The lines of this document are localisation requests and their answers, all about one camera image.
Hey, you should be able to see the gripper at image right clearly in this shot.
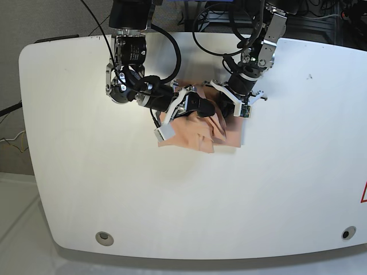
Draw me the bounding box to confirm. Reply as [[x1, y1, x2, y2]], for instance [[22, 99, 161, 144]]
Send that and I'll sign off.
[[203, 73, 268, 117]]

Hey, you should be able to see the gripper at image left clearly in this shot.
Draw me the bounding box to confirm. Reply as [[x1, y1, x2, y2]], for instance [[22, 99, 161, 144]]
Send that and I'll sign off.
[[149, 84, 216, 126]]

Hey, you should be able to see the peach orange T-shirt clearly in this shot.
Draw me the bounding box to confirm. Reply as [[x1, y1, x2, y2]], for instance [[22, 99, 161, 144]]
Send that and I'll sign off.
[[158, 83, 244, 153]]

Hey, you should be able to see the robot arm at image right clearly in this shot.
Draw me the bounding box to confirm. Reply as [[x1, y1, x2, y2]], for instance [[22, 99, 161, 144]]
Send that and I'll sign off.
[[192, 1, 287, 118]]

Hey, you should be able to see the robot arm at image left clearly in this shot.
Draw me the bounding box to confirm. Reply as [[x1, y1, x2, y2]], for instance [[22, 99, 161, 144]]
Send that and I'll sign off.
[[106, 1, 216, 120]]

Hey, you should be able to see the black desk leg base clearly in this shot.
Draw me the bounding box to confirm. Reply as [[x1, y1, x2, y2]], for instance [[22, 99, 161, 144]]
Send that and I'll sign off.
[[183, 1, 202, 32]]

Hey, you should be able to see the black strip behind table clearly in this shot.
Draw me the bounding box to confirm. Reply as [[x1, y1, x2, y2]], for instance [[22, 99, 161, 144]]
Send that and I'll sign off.
[[34, 34, 80, 44]]

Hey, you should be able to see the black bar at left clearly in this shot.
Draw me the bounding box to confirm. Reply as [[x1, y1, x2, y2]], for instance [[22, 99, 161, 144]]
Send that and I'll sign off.
[[0, 101, 22, 117]]

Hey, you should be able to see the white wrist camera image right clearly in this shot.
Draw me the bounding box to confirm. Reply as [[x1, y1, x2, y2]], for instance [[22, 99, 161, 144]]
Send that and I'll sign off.
[[233, 104, 251, 118]]

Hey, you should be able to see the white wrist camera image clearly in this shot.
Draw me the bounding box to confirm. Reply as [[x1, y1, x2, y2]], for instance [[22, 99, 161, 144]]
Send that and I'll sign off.
[[154, 124, 175, 142], [233, 104, 251, 118]]

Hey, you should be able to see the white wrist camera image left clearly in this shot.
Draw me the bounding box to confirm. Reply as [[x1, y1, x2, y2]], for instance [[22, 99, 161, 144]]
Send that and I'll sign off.
[[154, 124, 175, 142]]

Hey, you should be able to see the aluminium frame rail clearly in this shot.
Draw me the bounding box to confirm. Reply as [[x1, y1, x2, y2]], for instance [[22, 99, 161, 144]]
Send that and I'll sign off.
[[198, 11, 343, 45]]

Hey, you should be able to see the left table cable grommet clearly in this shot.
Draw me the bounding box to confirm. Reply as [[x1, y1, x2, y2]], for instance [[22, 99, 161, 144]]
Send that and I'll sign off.
[[95, 231, 114, 246]]

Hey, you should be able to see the table cable grommet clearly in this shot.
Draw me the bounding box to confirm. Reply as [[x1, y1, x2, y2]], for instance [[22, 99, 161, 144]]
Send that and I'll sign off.
[[341, 226, 356, 240], [95, 231, 114, 246]]

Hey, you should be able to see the right table cable grommet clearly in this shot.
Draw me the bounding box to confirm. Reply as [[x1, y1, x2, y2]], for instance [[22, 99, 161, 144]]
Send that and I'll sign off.
[[341, 226, 356, 240]]

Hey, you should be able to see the white floor cable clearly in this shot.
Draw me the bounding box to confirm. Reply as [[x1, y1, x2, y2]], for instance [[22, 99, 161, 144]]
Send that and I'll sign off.
[[5, 130, 26, 143]]

